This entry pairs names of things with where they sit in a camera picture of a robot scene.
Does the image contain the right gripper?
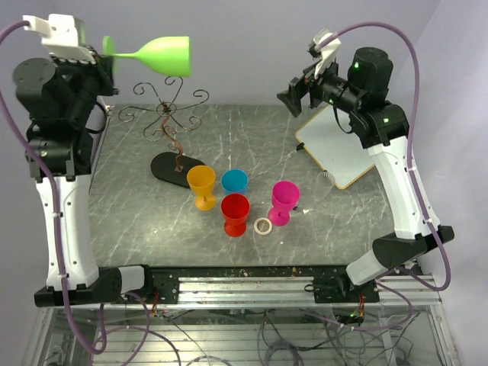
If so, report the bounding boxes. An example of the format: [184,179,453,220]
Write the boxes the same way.
[278,53,363,117]

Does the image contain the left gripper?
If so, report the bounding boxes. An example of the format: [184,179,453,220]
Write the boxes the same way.
[50,43,119,126]

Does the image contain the green plastic wine glass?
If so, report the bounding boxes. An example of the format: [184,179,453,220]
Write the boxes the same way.
[102,36,191,77]

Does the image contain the pink plastic wine glass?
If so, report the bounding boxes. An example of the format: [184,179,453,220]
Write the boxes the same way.
[268,180,300,226]

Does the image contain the blue plastic wine glass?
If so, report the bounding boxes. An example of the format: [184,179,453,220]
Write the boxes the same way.
[221,169,249,195]

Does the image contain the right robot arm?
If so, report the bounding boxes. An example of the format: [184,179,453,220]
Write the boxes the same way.
[277,47,454,302]

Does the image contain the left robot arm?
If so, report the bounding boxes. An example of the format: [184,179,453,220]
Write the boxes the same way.
[12,54,156,307]

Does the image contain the orange plastic wine glass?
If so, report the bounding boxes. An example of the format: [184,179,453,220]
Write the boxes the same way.
[187,165,217,211]

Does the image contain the red plastic wine glass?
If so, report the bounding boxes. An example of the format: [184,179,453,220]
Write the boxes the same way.
[220,194,251,237]

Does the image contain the white board yellow rim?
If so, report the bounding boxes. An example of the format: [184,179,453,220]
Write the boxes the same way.
[295,107,374,190]

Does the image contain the white tape roll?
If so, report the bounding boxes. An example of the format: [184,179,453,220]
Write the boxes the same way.
[253,217,273,236]

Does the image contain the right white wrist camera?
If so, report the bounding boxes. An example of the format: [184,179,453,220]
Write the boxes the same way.
[309,28,342,79]

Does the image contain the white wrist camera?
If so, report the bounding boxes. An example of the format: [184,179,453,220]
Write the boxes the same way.
[22,14,96,64]
[309,28,342,79]

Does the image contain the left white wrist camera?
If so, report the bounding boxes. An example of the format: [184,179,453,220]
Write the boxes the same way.
[22,14,96,64]

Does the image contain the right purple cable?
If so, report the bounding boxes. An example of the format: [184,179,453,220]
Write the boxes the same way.
[300,21,453,332]

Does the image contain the purple cable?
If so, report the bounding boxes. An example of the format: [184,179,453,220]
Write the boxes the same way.
[0,21,182,366]
[300,21,453,332]

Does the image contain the copper wire glass rack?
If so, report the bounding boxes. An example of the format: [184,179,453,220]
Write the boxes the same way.
[117,76,210,188]

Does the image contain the aluminium mounting rail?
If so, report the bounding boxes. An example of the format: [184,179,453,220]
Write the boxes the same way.
[91,266,443,310]

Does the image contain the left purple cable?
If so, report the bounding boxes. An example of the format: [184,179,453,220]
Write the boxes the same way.
[0,21,182,366]

